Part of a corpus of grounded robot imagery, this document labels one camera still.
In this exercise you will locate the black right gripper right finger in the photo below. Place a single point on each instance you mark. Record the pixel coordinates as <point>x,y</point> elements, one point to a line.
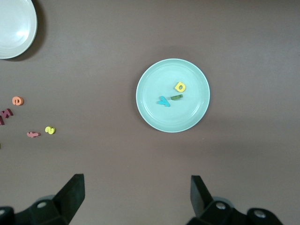
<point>201,199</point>

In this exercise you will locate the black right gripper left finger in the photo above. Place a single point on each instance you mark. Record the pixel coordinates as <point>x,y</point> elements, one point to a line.
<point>70,199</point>

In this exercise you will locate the teal foam letter y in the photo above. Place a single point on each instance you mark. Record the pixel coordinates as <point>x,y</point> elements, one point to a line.
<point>164,102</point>

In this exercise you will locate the green foam letter p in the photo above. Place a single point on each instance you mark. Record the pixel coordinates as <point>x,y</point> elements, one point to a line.
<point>177,97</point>

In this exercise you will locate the yellow foam letter a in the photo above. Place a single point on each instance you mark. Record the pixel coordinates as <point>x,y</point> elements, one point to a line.
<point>177,88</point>

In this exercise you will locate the yellow foam letter s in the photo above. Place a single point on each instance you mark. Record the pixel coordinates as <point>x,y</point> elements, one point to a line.
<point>51,131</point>

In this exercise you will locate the pink foam letter f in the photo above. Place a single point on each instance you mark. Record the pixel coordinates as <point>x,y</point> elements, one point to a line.
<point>32,134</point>

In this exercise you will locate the light green plastic plate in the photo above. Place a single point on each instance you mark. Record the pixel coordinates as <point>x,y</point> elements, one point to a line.
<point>159,117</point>

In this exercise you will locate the dark red foam letter n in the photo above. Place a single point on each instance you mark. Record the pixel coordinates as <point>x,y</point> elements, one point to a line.
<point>7,113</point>

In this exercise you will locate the orange foam letter e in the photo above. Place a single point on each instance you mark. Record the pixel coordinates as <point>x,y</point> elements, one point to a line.
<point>20,102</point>

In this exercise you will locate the brown table cover sheet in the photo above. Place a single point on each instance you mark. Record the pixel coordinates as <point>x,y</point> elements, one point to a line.
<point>246,47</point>

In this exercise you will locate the beige plastic plate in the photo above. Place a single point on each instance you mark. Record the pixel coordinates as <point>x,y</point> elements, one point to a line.
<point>14,28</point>

